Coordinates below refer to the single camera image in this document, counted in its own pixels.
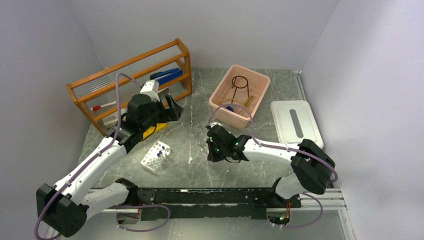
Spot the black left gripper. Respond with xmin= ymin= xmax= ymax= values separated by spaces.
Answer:
xmin=140 ymin=93 xmax=183 ymax=131

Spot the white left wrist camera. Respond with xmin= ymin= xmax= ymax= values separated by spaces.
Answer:
xmin=139 ymin=79 xmax=161 ymax=102

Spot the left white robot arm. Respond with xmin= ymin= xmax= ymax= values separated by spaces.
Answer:
xmin=33 ymin=93 xmax=184 ymax=240

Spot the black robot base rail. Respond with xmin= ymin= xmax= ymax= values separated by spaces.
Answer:
xmin=117 ymin=187 xmax=301 ymax=221

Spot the red white marker pen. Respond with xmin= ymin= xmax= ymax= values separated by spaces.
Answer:
xmin=90 ymin=101 xmax=117 ymax=111

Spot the pink plastic bin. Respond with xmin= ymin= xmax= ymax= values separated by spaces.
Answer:
xmin=208 ymin=64 xmax=271 ymax=130

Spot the blue black stapler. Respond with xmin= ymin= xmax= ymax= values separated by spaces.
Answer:
xmin=149 ymin=67 xmax=183 ymax=85

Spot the black wire tripod stand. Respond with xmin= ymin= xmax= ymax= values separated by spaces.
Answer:
xmin=230 ymin=75 xmax=251 ymax=106

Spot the orange wooden shelf rack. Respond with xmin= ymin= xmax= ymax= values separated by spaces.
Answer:
xmin=66 ymin=38 xmax=193 ymax=135

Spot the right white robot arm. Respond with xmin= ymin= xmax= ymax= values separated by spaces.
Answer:
xmin=206 ymin=124 xmax=336 ymax=207

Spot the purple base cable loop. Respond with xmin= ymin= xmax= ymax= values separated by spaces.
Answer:
xmin=115 ymin=203 xmax=171 ymax=233

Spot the white box on shelf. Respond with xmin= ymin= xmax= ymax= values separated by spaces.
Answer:
xmin=102 ymin=112 xmax=120 ymax=127

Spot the brown bristle tube brush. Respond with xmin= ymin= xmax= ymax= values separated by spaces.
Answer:
xmin=243 ymin=95 xmax=255 ymax=108

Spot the white test tube rack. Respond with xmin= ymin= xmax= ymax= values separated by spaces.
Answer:
xmin=140 ymin=140 xmax=171 ymax=174

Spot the white plastic bin lid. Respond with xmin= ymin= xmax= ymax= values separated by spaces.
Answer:
xmin=270 ymin=100 xmax=324 ymax=149

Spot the test tube in rack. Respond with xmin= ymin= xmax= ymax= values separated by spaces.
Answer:
xmin=156 ymin=153 xmax=164 ymax=166

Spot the yellow foam tray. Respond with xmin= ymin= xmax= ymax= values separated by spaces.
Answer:
xmin=142 ymin=123 xmax=169 ymax=140

